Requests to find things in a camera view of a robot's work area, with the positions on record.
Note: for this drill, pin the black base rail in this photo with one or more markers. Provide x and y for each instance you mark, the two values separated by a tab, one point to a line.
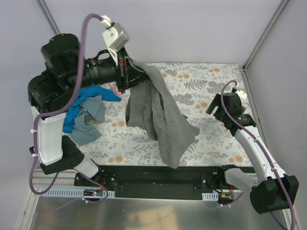
161	182

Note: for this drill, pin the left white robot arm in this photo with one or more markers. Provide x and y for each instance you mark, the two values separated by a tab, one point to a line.
53	92

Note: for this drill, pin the aluminium frame post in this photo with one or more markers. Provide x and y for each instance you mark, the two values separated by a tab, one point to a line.
273	20
48	16

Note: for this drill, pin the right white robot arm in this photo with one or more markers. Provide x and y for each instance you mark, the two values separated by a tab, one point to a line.
272	189

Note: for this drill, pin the left aluminium frame post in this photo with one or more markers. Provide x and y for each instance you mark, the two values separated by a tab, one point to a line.
48	16

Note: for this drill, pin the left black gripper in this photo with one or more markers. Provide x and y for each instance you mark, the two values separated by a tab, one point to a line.
122	72

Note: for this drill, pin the grey cloth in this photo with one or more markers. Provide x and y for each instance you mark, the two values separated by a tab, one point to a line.
152	108

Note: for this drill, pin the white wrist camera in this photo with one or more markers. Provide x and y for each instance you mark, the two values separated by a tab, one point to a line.
242	94
115	37

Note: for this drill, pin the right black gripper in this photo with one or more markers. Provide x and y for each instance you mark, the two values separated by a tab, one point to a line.
218	109

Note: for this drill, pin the left white cable duct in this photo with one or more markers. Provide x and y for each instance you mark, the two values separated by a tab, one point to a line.
78	193

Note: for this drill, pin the grey-blue cloth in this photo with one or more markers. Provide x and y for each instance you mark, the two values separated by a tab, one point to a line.
84	131

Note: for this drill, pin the white cable duct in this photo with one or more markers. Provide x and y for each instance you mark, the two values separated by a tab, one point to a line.
213	196
78	193

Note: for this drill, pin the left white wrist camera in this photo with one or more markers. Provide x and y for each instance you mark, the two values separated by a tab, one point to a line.
115	37

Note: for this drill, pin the blue cloth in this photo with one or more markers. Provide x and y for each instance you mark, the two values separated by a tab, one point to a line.
84	93

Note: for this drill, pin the pink plastic cup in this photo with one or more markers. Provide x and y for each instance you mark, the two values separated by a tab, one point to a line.
114	88

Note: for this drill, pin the right white cable duct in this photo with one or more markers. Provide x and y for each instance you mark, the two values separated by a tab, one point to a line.
213	196

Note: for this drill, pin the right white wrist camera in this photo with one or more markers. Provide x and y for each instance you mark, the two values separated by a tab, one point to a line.
242	94

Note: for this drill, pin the floral patterned mat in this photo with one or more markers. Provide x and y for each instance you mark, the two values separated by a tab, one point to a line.
193	87

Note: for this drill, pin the right aluminium frame post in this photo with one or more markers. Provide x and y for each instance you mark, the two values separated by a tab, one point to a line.
273	20

